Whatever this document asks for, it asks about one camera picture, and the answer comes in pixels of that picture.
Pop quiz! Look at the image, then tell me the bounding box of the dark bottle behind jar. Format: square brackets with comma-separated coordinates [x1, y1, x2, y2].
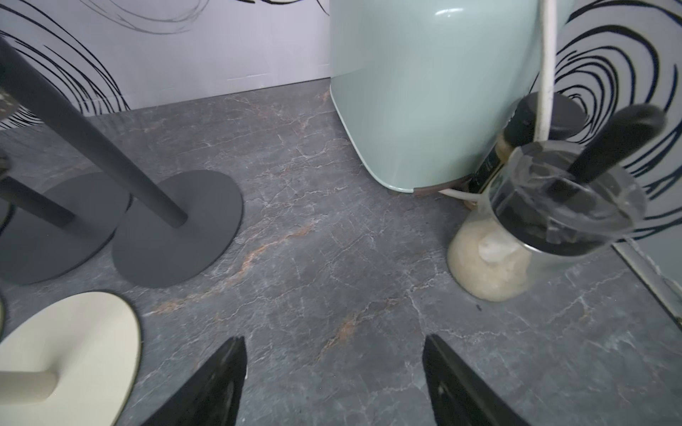
[467, 92, 587, 193]

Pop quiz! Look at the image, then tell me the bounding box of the dark grey rack stand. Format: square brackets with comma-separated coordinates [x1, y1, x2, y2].
[1, 41, 243, 289]
[1, 172, 131, 285]

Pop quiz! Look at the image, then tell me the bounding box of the cream rack stand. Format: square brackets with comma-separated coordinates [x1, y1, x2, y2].
[1, 292, 141, 425]

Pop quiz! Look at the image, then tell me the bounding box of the small glass jar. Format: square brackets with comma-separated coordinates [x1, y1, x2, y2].
[446, 103, 667, 303]

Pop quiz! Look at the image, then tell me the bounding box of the white toaster power cable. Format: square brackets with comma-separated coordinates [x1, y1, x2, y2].
[439, 0, 559, 202]

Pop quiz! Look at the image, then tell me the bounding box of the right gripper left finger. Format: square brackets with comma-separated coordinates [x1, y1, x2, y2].
[145, 337, 248, 426]

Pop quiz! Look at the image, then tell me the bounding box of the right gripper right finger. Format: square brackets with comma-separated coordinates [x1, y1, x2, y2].
[422, 334, 529, 426]

